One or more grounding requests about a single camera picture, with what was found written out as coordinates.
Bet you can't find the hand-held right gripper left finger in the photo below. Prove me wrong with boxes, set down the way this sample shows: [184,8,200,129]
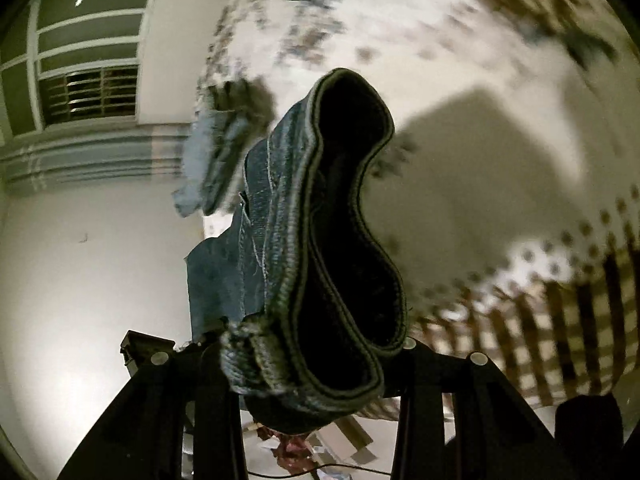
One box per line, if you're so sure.
[56,337,251,480]

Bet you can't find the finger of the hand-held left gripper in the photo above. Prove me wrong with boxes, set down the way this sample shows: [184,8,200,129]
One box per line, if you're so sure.
[119,330,177,377]

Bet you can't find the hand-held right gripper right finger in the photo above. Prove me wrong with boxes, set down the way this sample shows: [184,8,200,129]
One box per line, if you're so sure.
[387,337,568,480]

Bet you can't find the dark blue jeans pants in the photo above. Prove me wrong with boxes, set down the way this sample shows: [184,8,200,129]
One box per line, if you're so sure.
[184,67,412,436]

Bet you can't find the grey-green curtain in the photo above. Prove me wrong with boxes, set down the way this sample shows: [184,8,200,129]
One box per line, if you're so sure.
[0,127,198,188]

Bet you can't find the bed with floral sheet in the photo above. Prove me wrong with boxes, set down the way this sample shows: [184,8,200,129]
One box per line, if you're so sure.
[192,0,640,411]

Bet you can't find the window with metal grille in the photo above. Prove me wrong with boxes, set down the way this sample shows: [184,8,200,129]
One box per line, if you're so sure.
[0,0,153,137]

